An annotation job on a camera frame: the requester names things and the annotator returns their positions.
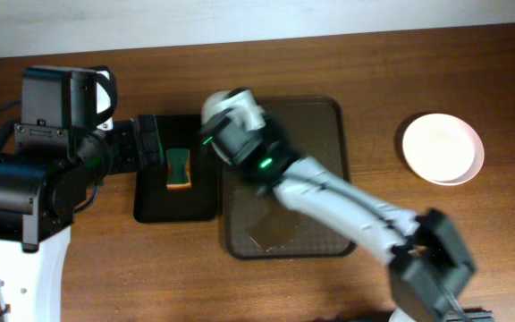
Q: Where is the brown plastic serving tray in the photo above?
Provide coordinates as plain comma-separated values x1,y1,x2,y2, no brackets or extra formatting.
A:
221,96,356,260

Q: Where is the black plastic tray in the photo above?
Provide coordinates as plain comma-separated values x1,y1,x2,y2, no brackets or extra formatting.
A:
133,114,221,224

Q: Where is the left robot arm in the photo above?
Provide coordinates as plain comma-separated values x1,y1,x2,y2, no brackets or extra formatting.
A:
0,66,164,321

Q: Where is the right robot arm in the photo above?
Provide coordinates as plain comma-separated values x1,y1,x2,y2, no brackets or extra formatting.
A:
201,108,477,321

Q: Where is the green and orange sponge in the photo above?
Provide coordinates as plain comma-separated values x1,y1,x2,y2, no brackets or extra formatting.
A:
166,148,191,190

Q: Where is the pale green plate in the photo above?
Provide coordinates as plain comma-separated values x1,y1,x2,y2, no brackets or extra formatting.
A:
201,91,242,125

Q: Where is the pale pink plate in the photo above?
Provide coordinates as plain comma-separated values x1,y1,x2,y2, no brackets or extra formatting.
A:
401,114,485,186

